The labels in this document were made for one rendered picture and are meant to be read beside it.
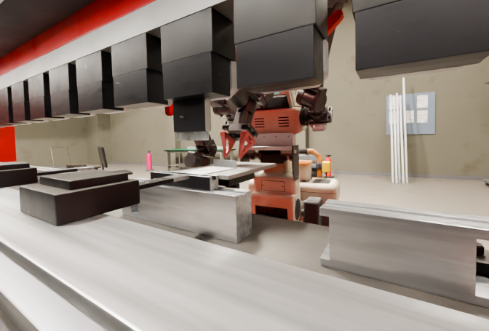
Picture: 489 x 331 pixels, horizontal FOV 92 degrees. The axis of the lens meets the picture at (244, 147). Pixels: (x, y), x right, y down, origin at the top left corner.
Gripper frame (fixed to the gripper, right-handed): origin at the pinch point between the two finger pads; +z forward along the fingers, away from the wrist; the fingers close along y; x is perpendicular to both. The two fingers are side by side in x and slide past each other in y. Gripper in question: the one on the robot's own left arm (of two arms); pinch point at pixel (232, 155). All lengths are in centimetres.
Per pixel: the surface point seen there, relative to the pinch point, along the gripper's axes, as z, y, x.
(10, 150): 2, -214, 4
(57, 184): 22.6, 3.0, -39.6
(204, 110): -0.7, 5.9, -22.2
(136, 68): -9.1, -13.4, -30.5
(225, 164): 4.6, 1.3, -3.6
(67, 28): -25, -49, -40
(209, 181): 13.1, 7.4, -15.1
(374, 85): -434, -2, 504
